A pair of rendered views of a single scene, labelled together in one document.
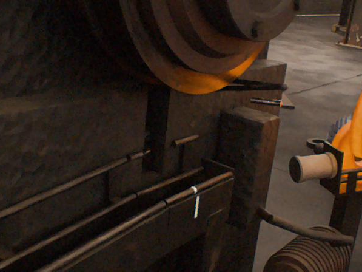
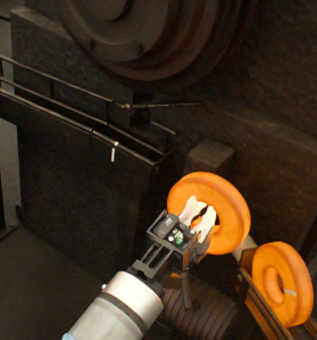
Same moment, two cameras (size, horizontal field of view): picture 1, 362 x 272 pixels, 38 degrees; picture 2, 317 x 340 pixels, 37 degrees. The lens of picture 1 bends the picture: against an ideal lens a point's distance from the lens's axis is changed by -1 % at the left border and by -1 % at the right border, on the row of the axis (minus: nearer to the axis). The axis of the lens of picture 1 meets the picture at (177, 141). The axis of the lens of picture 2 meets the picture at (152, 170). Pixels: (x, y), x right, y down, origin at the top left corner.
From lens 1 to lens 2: 133 cm
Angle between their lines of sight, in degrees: 73
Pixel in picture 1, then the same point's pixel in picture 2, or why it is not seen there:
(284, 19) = (122, 52)
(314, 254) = not seen: hidden behind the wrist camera
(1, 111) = (55, 30)
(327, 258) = (174, 299)
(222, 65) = (120, 69)
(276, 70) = (309, 157)
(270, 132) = (196, 168)
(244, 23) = (77, 34)
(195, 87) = (109, 74)
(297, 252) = not seen: hidden behind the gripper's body
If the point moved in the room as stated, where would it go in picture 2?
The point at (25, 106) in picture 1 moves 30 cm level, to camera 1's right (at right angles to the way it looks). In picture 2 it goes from (66, 35) to (48, 93)
